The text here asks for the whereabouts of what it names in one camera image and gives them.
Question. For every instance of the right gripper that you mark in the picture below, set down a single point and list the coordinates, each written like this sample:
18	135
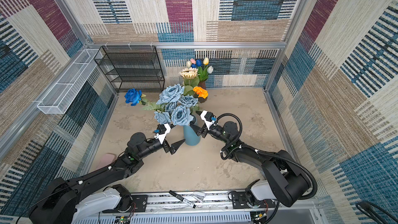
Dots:
198	130

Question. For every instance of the yellow tulip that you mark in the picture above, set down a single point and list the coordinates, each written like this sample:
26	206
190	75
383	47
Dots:
205	61

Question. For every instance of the black marker pen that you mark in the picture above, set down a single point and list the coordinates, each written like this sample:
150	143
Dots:
182	199

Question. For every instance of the white wire mesh basket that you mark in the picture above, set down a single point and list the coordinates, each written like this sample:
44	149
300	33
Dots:
61	95

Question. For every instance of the teal cylindrical vase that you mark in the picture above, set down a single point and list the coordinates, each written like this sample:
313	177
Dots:
190	136

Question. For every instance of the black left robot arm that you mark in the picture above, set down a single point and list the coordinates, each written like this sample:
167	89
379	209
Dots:
68	201

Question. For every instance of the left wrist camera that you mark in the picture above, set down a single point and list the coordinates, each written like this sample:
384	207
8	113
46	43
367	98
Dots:
161	132

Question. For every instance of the orange marigold stem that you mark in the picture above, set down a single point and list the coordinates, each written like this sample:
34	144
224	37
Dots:
200	93

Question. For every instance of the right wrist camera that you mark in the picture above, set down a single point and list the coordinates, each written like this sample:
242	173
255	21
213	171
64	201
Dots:
209	119

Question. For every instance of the dark red glass vase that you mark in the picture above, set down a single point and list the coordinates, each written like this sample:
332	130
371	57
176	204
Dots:
202	84

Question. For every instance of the blue tulip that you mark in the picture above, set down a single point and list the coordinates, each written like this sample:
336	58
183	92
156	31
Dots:
198	64

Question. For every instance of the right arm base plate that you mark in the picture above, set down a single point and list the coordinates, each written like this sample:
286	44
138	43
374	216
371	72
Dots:
239	201

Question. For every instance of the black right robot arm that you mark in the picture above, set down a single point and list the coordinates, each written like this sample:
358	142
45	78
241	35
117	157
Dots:
285	180

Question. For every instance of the cream sunflower stem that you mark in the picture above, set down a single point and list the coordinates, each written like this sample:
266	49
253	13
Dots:
190	78

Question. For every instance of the pink flat tray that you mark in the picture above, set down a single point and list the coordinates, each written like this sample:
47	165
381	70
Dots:
106	160

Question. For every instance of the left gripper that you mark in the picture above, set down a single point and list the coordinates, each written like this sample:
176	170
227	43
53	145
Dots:
173	147

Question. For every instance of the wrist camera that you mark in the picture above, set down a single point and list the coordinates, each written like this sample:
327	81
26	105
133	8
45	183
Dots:
161	132
209	119

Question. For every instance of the dark blue rose stem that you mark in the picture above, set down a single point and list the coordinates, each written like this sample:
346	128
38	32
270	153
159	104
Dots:
135	97

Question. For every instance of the pale blue hydrangea stem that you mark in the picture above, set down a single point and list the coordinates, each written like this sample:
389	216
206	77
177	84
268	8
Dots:
175	106

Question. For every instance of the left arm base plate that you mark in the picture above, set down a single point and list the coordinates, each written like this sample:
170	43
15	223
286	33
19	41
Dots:
133	203

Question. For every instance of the black wire shelf rack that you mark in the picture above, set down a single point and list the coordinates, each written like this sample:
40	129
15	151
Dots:
131	67

